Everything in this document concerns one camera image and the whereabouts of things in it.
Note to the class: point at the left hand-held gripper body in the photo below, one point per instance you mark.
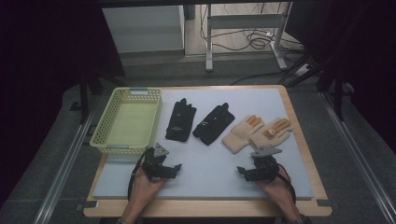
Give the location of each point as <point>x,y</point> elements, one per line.
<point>154,165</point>

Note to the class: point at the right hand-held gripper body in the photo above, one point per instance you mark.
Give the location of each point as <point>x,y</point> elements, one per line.
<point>264,168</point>

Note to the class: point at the beige knit glove with label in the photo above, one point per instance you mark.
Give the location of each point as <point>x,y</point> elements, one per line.
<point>261,141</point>

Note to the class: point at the plain beige knit glove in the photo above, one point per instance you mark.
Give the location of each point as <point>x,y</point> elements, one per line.
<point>241,133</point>

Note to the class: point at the black glove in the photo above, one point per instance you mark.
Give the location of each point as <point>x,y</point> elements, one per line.
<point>180,121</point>
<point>213,124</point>

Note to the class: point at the pale green plastic basket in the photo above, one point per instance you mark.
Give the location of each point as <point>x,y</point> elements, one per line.
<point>130,124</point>

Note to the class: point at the person's left hand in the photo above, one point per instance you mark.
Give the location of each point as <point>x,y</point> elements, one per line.
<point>146,188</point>

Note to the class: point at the person's right hand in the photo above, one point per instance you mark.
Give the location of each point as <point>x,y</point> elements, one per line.
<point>277,189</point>

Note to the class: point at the white foam board mat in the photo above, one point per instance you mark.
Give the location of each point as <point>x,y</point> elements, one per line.
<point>202,174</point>

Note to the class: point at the wooden table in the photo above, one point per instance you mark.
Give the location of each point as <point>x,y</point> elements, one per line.
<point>202,208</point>

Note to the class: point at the black metal stand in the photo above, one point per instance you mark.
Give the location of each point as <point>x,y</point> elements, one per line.
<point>338,99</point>
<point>83,102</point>

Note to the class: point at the white power strip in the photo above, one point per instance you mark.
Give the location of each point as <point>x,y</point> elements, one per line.
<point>302,70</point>

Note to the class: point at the white cabinet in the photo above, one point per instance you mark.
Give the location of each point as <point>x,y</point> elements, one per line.
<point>143,28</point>

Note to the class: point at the dark curtain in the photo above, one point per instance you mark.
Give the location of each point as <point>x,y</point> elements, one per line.
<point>46,62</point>
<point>367,46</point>

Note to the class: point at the black table corner bracket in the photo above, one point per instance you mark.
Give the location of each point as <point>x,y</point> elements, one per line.
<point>88,204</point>
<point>324,202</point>

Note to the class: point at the aluminium floor rail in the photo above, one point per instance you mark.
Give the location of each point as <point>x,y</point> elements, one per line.
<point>59,183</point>
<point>358,155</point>

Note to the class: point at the white metal desk frame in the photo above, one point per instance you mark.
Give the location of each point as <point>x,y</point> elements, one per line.
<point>246,21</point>

